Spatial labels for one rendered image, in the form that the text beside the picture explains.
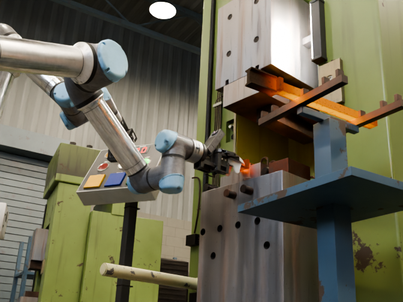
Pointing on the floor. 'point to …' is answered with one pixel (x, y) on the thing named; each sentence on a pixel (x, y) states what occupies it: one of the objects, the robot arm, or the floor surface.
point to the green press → (91, 242)
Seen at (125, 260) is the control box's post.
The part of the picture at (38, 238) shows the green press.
